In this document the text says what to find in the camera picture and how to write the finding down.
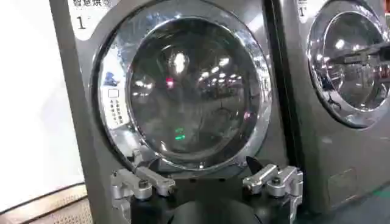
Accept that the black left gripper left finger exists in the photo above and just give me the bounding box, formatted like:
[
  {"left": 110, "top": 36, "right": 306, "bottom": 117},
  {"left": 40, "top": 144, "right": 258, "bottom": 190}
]
[{"left": 110, "top": 148, "right": 177, "bottom": 201}]

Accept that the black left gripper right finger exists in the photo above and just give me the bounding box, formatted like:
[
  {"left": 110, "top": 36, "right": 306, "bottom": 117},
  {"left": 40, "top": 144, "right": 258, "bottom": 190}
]
[{"left": 242, "top": 155, "right": 304, "bottom": 198}]

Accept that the grey dryer with number label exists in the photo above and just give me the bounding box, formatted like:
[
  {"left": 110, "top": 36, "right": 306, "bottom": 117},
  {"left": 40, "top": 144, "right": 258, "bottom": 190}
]
[
  {"left": 278, "top": 0, "right": 390, "bottom": 214},
  {"left": 48, "top": 0, "right": 302, "bottom": 224}
]

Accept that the white instruction sticker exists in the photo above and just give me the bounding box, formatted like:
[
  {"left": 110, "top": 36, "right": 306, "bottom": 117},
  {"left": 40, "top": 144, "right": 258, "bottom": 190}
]
[{"left": 107, "top": 87, "right": 125, "bottom": 130}]

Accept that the round glass dryer door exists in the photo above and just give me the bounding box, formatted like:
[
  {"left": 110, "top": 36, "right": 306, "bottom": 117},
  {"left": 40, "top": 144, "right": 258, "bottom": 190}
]
[
  {"left": 306, "top": 0, "right": 390, "bottom": 129},
  {"left": 91, "top": 0, "right": 273, "bottom": 179}
]

